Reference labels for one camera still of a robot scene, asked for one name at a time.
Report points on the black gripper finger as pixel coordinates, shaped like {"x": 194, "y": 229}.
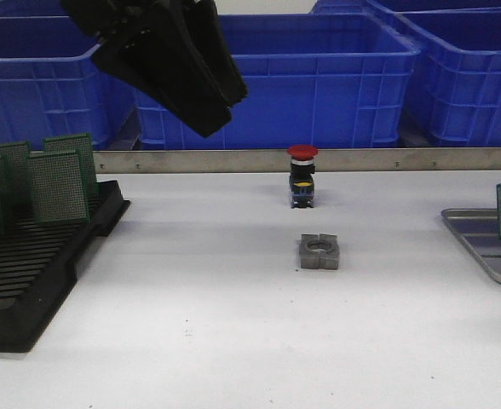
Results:
{"x": 147, "y": 45}
{"x": 204, "y": 26}

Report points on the black slotted board rack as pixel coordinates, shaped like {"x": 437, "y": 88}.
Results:
{"x": 37, "y": 266}

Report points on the centre blue plastic crate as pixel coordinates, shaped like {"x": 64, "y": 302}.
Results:
{"x": 327, "y": 80}

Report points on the right blue plastic crate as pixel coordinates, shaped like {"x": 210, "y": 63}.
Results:
{"x": 454, "y": 93}

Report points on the silver metal tray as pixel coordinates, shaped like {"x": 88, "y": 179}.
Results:
{"x": 477, "y": 231}

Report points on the left blue plastic crate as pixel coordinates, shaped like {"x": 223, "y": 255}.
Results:
{"x": 49, "y": 86}

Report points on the red emergency stop button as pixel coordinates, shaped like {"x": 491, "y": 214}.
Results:
{"x": 301, "y": 176}

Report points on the far right blue crate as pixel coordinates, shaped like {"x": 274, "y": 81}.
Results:
{"x": 400, "y": 6}

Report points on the blue plastic crate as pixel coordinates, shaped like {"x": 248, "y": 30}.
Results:
{"x": 454, "y": 93}
{"x": 49, "y": 86}
{"x": 327, "y": 80}

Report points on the far left blue crate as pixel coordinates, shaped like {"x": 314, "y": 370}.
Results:
{"x": 27, "y": 8}

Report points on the steel shelf rail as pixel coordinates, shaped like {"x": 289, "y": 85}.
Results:
{"x": 278, "y": 160}

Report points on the grey metal clamp block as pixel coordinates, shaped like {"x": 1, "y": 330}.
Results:
{"x": 319, "y": 251}

